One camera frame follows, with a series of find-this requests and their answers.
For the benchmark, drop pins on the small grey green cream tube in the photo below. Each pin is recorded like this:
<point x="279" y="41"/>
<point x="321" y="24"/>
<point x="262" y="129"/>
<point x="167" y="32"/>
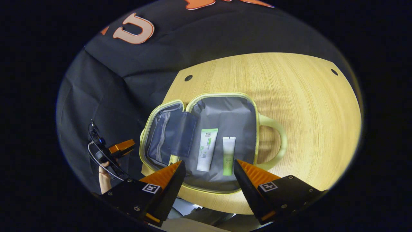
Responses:
<point x="228" y="158"/>

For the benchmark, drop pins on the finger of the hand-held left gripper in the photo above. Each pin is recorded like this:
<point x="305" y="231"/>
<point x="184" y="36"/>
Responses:
<point x="122" y="146"/>

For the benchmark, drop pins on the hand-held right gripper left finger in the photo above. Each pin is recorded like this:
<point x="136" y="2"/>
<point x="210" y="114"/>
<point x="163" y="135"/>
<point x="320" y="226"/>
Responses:
<point x="169" y="196"/>

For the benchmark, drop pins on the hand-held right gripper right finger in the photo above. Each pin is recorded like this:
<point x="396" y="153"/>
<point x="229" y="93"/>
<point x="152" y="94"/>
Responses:
<point x="246" y="193"/>

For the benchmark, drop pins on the large white green cream tube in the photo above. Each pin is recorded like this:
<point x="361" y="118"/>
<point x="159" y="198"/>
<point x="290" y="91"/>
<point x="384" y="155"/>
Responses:
<point x="206" y="151"/>

